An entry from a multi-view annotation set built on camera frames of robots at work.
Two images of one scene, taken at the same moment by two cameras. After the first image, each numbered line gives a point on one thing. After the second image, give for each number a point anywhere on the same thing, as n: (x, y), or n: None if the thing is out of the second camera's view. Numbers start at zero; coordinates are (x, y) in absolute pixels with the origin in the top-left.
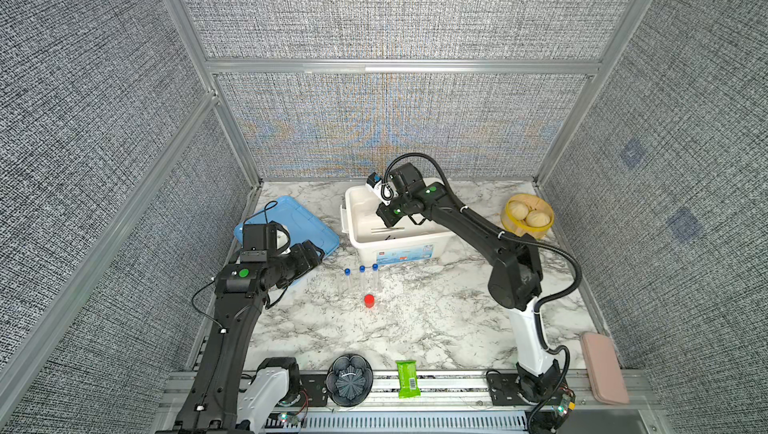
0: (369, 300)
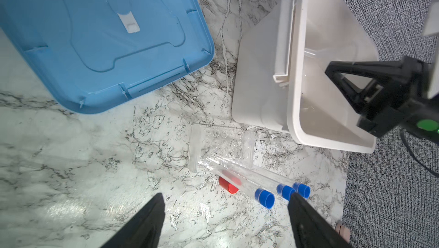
0: (227, 186)
